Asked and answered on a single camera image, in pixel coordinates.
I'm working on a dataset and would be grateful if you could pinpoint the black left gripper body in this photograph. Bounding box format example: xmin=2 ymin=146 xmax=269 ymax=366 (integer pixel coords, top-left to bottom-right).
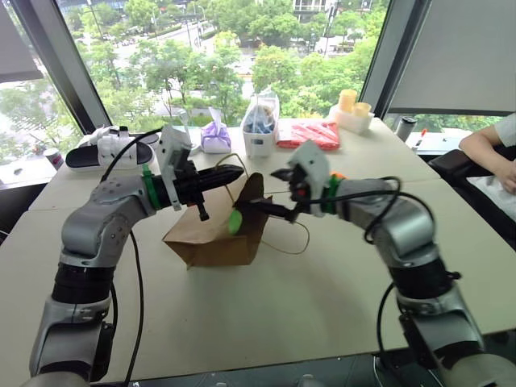
xmin=171 ymin=159 xmax=211 ymax=223

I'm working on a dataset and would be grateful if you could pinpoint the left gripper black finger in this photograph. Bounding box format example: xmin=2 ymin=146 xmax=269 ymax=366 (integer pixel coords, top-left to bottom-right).
xmin=196 ymin=173 xmax=244 ymax=191
xmin=196 ymin=164 xmax=245 ymax=182

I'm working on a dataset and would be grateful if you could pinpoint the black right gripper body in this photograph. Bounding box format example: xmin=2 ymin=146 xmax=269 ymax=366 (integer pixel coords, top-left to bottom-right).
xmin=287 ymin=166 xmax=314 ymax=214

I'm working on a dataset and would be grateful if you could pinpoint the brown paper bag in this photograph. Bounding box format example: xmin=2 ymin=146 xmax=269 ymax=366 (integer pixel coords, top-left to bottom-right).
xmin=161 ymin=152 xmax=311 ymax=268

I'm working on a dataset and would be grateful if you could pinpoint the green plush toy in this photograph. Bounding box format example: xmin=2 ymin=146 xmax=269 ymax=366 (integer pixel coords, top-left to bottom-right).
xmin=227 ymin=209 xmax=243 ymax=236

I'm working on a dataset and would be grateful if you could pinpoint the white basket with plastic bag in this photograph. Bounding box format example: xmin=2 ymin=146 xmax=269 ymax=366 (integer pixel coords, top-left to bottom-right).
xmin=240 ymin=89 xmax=281 ymax=160

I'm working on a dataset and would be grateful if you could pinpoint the person's hand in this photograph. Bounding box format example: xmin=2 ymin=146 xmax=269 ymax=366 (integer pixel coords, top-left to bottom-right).
xmin=497 ymin=159 xmax=516 ymax=194

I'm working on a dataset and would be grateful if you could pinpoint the purple tissue pack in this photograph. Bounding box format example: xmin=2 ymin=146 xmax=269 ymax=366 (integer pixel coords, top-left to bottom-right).
xmin=199 ymin=106 xmax=232 ymax=155

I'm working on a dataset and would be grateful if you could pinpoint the red plastic package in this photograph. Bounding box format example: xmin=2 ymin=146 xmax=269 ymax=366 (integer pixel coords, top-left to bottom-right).
xmin=275 ymin=119 xmax=342 ymax=152

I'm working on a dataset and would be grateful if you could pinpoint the white foam box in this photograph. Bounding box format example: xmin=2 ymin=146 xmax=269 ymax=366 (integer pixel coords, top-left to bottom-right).
xmin=329 ymin=103 xmax=376 ymax=135

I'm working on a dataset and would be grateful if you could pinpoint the tall yellow cup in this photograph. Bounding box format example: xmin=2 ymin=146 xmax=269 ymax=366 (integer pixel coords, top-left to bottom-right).
xmin=338 ymin=89 xmax=359 ymax=113

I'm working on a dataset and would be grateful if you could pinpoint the black slide sandal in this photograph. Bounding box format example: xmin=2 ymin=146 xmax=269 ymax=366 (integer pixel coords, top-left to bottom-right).
xmin=64 ymin=139 xmax=156 ymax=175

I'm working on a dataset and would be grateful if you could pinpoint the grey thermos cup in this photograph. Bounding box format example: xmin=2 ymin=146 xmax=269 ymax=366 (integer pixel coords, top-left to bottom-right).
xmin=395 ymin=115 xmax=418 ymax=141

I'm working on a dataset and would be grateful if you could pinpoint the black chair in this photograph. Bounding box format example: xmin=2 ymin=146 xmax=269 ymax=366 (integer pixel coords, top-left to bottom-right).
xmin=427 ymin=148 xmax=516 ymax=253

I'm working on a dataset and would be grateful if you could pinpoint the grey roller blind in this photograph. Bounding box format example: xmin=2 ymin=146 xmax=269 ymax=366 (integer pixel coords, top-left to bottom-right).
xmin=0 ymin=0 xmax=44 ymax=83
xmin=385 ymin=0 xmax=516 ymax=117

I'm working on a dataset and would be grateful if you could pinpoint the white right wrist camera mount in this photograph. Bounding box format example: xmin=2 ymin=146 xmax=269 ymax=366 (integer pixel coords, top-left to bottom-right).
xmin=286 ymin=139 xmax=335 ymax=219

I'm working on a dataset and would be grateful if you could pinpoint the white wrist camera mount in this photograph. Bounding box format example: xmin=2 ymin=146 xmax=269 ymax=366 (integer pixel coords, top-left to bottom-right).
xmin=155 ymin=123 xmax=195 ymax=213
xmin=286 ymin=139 xmax=335 ymax=219

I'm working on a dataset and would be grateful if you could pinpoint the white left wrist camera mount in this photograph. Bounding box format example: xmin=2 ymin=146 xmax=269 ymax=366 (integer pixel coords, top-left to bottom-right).
xmin=155 ymin=123 xmax=195 ymax=213

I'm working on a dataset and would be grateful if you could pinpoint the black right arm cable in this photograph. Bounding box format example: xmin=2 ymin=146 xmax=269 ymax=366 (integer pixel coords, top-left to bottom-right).
xmin=322 ymin=176 xmax=436 ymax=364

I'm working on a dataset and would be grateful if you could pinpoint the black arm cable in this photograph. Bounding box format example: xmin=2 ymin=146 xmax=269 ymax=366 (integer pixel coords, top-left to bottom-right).
xmin=322 ymin=176 xmax=436 ymax=364
xmin=99 ymin=128 xmax=164 ymax=386

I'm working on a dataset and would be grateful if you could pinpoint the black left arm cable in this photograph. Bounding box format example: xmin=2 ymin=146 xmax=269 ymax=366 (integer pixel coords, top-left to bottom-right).
xmin=99 ymin=128 xmax=164 ymax=386

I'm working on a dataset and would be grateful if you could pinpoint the dark window frame post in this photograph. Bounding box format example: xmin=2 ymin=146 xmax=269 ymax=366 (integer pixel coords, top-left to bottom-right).
xmin=357 ymin=0 xmax=433 ymax=114
xmin=10 ymin=0 xmax=113 ymax=127

